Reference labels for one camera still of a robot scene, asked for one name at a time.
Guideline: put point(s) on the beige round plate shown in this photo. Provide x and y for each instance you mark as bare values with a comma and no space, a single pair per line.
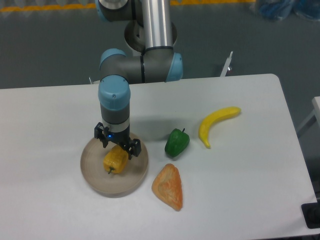
112,185

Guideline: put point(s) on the white furniture edge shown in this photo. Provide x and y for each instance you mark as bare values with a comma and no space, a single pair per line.
312,118

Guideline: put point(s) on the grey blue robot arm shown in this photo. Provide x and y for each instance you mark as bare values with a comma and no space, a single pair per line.
158,62

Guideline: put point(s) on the yellow bell pepper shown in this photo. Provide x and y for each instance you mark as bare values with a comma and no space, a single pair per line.
116,160

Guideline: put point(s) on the black device at table edge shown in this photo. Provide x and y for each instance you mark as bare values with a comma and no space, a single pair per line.
311,214

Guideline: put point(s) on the yellow banana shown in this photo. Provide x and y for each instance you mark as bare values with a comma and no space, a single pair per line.
214,118

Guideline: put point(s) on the orange triangular pastry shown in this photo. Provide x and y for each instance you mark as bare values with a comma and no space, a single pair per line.
167,187

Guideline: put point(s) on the blue plastic bag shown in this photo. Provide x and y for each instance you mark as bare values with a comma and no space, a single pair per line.
277,10

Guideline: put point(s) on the white metal frame leg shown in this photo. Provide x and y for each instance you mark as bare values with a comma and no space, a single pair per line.
227,65

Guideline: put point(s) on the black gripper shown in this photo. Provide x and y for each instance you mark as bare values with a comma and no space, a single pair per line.
118,134

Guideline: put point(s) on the green bell pepper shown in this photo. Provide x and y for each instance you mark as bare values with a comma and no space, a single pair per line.
177,142

